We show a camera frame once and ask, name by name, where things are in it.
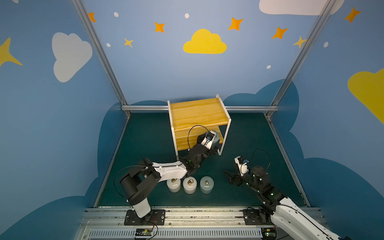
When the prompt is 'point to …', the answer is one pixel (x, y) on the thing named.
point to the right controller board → (268, 233)
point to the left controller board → (143, 233)
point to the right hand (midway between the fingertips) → (232, 166)
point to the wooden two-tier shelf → (190, 118)
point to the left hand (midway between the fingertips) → (212, 134)
